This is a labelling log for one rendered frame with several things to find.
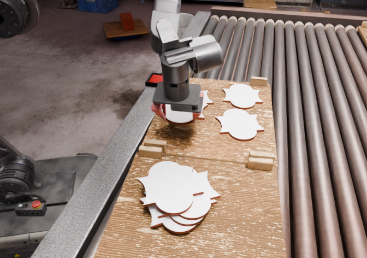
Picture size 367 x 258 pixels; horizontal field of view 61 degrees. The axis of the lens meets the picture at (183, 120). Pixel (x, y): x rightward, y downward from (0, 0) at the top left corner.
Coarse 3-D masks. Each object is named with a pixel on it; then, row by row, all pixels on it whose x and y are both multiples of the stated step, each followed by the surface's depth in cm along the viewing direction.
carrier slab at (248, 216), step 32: (160, 160) 78; (192, 160) 78; (128, 192) 69; (224, 192) 69; (256, 192) 69; (128, 224) 63; (224, 224) 63; (256, 224) 63; (96, 256) 57; (128, 256) 57; (160, 256) 57; (192, 256) 57; (224, 256) 57; (256, 256) 57
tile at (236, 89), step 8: (232, 88) 105; (240, 88) 105; (248, 88) 105; (232, 96) 100; (240, 96) 100; (248, 96) 100; (256, 96) 100; (232, 104) 97; (240, 104) 96; (248, 104) 96
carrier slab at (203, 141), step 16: (192, 80) 111; (208, 80) 111; (224, 80) 111; (208, 96) 102; (224, 96) 102; (208, 112) 95; (256, 112) 95; (272, 112) 95; (160, 128) 88; (176, 128) 88; (192, 128) 88; (208, 128) 88; (272, 128) 88; (176, 144) 83; (192, 144) 83; (208, 144) 83; (224, 144) 83; (240, 144) 83; (256, 144) 83; (272, 144) 83; (224, 160) 78; (240, 160) 78
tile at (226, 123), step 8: (224, 112) 93; (232, 112) 93; (240, 112) 93; (224, 120) 90; (232, 120) 90; (240, 120) 90; (248, 120) 90; (256, 120) 90; (224, 128) 87; (232, 128) 87; (240, 128) 87; (248, 128) 87; (256, 128) 87; (232, 136) 84; (240, 136) 84; (248, 136) 84
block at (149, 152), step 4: (140, 148) 77; (144, 148) 77; (148, 148) 77; (152, 148) 77; (156, 148) 77; (160, 148) 77; (140, 152) 77; (144, 152) 77; (148, 152) 77; (152, 152) 77; (156, 152) 77; (160, 152) 76; (140, 156) 78; (144, 156) 78; (148, 156) 78; (152, 156) 78; (156, 156) 77; (160, 156) 77
